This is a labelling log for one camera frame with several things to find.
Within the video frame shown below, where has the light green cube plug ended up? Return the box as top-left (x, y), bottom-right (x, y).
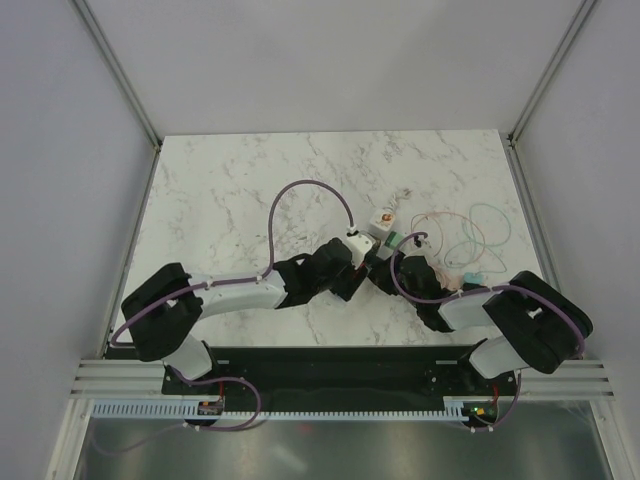
top-left (377, 231), bottom-right (405, 260)

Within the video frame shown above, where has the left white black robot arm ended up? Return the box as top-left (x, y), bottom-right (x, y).
top-left (111, 232), bottom-right (379, 393)

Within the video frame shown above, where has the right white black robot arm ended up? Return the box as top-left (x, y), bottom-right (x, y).
top-left (368, 253), bottom-right (593, 394)

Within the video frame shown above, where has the teal small plug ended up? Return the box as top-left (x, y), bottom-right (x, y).
top-left (463, 272), bottom-right (485, 285)

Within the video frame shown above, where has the pink coiled cable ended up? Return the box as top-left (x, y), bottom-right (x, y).
top-left (409, 212), bottom-right (481, 294)

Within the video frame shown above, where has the green thin cable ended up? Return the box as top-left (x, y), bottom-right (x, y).
top-left (444, 202), bottom-right (514, 276)

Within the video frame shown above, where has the white slotted cable duct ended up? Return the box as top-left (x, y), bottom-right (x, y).
top-left (91, 399), bottom-right (496, 423)

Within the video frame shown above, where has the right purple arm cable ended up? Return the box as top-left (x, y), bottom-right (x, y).
top-left (390, 230), bottom-right (587, 361)

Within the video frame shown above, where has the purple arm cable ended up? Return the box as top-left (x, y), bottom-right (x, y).
top-left (390, 230), bottom-right (587, 361)
top-left (110, 178), bottom-right (357, 351)

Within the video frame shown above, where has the right aluminium frame post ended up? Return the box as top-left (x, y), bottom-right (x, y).
top-left (505, 0), bottom-right (601, 146)

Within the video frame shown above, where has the aluminium frame post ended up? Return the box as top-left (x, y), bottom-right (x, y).
top-left (505, 0), bottom-right (601, 146)
top-left (69, 0), bottom-right (164, 149)

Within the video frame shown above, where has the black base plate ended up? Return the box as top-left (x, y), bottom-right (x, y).
top-left (104, 344), bottom-right (521, 416)

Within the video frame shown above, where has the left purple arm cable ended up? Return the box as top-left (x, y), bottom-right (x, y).
top-left (110, 178), bottom-right (357, 351)

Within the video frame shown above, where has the aluminium front rail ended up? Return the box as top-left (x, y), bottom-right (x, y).
top-left (71, 360), bottom-right (614, 401)

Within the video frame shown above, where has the left aluminium frame post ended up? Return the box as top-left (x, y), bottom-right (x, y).
top-left (69, 0), bottom-right (164, 149)

